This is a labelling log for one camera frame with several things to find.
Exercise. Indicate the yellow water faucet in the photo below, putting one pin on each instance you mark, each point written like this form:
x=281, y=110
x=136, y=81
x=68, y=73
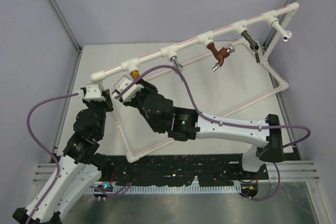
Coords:
x=135, y=74

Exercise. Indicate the white chrome-tipped faucet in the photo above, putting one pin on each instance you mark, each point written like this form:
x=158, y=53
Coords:
x=285, y=34

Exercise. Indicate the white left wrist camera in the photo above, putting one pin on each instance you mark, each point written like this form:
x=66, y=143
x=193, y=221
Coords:
x=91, y=92

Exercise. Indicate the aluminium frame post left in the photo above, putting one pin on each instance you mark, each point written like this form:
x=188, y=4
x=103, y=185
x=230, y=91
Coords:
x=64, y=23

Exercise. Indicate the dark grey lever faucet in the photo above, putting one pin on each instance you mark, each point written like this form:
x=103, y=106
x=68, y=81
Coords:
x=252, y=44

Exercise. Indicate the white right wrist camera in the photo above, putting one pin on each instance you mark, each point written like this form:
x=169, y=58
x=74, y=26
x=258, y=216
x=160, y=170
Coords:
x=124, y=91

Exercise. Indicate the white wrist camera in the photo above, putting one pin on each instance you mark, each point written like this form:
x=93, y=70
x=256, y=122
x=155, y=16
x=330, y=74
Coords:
x=91, y=92
x=124, y=91

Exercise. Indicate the brown water faucet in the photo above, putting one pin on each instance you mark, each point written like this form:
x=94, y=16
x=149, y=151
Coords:
x=220, y=55

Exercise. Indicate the white PVC pipe frame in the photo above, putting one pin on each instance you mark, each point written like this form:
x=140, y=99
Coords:
x=241, y=89

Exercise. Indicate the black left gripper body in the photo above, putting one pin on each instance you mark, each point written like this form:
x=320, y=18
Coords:
x=102, y=107

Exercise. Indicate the aluminium front rail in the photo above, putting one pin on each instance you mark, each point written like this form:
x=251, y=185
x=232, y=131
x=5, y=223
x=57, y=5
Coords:
x=290, y=171

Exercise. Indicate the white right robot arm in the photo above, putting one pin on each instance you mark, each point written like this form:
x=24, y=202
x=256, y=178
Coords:
x=182, y=124

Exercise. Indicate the white slotted cable duct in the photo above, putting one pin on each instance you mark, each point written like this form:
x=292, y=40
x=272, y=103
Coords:
x=192, y=189

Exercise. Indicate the chrome lever faucet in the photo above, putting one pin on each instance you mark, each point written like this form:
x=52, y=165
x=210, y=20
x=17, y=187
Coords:
x=176, y=63

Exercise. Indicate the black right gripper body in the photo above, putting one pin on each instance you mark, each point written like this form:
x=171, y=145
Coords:
x=138, y=100

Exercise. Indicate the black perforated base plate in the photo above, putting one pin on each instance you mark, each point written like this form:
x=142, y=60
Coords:
x=180, y=170

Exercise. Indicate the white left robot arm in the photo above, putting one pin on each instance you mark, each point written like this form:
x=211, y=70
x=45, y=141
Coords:
x=78, y=168

